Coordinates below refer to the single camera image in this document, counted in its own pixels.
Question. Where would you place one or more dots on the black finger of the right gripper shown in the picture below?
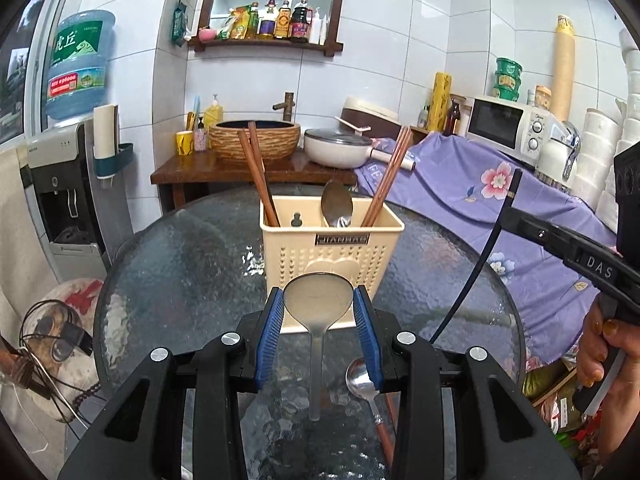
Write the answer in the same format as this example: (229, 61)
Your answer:
(576, 251)

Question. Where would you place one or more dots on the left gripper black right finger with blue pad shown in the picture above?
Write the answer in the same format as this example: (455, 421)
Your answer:
(499, 435)

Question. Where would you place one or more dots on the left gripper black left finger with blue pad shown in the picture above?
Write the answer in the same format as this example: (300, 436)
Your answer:
(138, 433)

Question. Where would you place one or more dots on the black chopstick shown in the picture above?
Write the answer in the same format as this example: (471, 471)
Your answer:
(482, 259)

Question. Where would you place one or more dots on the steel ladle spoon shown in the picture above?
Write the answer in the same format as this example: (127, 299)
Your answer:
(317, 301)

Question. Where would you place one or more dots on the wooden handled spoon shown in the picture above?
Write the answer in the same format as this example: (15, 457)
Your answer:
(336, 205)

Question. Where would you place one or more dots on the white kettle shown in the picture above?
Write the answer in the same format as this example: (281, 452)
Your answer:
(557, 160)

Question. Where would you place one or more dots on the stack of paper cups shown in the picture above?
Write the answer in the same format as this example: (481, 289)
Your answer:
(563, 68)

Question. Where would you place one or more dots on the white microwave oven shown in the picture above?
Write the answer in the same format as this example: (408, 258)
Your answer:
(518, 130)

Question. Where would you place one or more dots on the green stacked bowls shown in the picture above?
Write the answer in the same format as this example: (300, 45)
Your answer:
(507, 80)

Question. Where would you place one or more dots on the round glass table top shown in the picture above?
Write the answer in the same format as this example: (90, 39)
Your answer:
(193, 274)

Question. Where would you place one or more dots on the yellow roll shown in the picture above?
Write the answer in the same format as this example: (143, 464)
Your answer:
(439, 105)

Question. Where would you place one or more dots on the white water dispenser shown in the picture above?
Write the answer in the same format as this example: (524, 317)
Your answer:
(86, 218)

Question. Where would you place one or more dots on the brown chopstick right in basket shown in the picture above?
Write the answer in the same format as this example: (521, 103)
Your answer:
(377, 202)

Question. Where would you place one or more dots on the cream plastic utensil basket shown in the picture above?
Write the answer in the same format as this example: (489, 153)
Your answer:
(304, 243)

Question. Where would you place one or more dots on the brown rice cooker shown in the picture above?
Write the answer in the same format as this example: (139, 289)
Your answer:
(372, 120)

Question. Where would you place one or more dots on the dark wooden counter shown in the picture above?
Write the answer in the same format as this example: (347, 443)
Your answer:
(186, 178)

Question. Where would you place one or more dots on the white paper cup stack holder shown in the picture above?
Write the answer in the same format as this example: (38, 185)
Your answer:
(110, 156)

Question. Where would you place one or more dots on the white pan with lid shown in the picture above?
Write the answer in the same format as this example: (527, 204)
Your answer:
(341, 150)

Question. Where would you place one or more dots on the yellow mug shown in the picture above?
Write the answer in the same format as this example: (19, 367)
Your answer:
(184, 143)

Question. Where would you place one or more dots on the yellow soap bottle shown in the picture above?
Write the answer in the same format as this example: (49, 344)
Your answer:
(213, 114)

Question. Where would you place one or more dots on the bronze faucet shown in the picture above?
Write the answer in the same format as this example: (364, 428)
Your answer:
(286, 107)

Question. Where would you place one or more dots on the blue water jug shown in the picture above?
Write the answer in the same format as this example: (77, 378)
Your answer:
(76, 81)

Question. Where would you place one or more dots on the wooden framed mirror shelf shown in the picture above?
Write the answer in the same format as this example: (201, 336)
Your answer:
(298, 24)

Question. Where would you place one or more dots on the steel spoon red handle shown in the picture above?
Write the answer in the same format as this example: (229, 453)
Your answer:
(359, 384)

